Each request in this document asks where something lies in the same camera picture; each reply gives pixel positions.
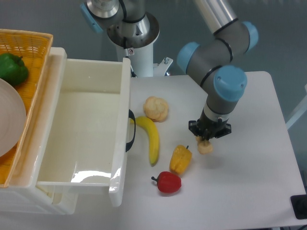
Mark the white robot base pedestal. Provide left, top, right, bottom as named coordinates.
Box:
left=107, top=12, right=173, bottom=77

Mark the black device at edge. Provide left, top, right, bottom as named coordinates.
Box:
left=290, top=195, right=307, bottom=219

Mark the black drawer handle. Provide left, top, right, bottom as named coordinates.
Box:
left=125, top=110, right=136, bottom=152

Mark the orange woven basket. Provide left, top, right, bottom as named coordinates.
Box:
left=0, top=29, right=53, bottom=188

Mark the red bell pepper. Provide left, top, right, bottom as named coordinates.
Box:
left=151, top=171, right=182, bottom=194

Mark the round bread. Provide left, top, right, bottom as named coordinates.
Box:
left=143, top=96, right=169, bottom=122

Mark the green bell pepper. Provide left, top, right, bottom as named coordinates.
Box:
left=0, top=53, right=29, bottom=86

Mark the white plastic drawer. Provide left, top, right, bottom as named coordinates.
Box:
left=37, top=58, right=130, bottom=207

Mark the yellow bell pepper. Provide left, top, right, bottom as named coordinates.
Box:
left=169, top=145, right=192, bottom=175

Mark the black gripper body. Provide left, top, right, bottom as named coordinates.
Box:
left=188, top=107, right=232, bottom=139

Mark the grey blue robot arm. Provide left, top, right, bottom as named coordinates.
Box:
left=80, top=0, right=259, bottom=141

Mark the white plate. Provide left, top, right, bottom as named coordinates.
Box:
left=0, top=80, right=26, bottom=156

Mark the white drawer cabinet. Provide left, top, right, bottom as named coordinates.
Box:
left=0, top=47, right=78, bottom=215

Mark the yellow banana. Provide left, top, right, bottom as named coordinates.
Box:
left=135, top=116, right=160, bottom=166

